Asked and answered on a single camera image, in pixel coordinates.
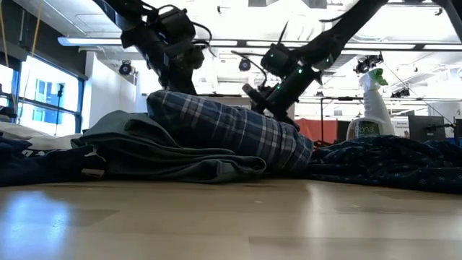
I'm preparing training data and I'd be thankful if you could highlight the blue plaid shirt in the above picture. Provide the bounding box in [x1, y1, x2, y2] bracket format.
[146, 90, 314, 174]

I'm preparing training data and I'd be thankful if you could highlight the grey-green garment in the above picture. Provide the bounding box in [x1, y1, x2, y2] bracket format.
[71, 110, 268, 184]

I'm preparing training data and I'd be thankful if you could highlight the navy dotted shirt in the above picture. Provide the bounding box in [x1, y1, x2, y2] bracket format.
[301, 135, 462, 195]

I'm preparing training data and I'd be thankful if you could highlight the orange partition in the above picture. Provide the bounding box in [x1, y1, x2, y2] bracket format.
[295, 118, 339, 144]

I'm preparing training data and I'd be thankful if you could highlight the black ceiling light cluster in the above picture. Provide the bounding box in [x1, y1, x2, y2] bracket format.
[353, 53, 384, 75]

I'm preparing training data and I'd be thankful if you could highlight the white spray bottle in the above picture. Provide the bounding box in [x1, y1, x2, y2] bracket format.
[345, 67, 397, 141]

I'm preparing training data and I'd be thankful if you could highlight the long ceiling light fixture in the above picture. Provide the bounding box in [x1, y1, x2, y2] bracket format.
[57, 35, 126, 47]

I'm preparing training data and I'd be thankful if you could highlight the black tripod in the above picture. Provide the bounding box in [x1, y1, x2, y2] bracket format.
[53, 82, 65, 137]

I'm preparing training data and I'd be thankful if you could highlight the blue-framed window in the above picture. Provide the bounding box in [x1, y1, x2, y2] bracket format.
[0, 53, 86, 137]

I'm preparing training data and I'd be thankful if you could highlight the dark background monitor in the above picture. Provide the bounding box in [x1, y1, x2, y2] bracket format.
[408, 115, 446, 142]

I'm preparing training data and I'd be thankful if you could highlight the white garment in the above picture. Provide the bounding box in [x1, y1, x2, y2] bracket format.
[0, 121, 83, 151]

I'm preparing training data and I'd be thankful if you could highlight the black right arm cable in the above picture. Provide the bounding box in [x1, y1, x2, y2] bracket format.
[230, 50, 269, 91]

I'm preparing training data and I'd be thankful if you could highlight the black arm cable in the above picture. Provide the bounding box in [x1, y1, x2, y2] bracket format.
[158, 3, 214, 48]
[230, 50, 269, 91]

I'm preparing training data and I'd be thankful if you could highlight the black metal rail stand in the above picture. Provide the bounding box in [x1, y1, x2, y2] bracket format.
[319, 95, 364, 142]

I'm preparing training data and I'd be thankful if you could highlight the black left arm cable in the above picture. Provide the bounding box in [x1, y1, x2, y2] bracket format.
[158, 3, 214, 48]

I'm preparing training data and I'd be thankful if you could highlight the white wall sign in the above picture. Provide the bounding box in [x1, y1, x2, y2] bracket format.
[393, 117, 411, 139]

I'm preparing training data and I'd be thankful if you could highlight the yellow hanging cable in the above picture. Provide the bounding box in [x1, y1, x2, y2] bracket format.
[30, 0, 43, 57]
[0, 0, 10, 69]

